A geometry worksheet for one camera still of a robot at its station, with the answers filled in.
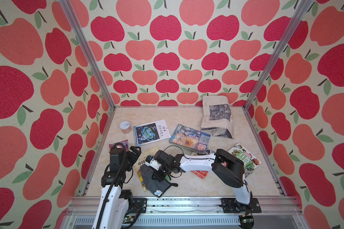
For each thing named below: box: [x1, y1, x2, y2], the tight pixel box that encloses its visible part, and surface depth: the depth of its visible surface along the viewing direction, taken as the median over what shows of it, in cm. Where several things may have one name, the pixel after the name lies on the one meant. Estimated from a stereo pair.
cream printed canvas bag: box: [200, 95, 235, 140], surface depth 110 cm
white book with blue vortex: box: [132, 119, 172, 147], surface depth 107 cm
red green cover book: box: [227, 142, 262, 178], surface depth 90 cm
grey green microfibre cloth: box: [139, 164, 179, 198], surface depth 81 cm
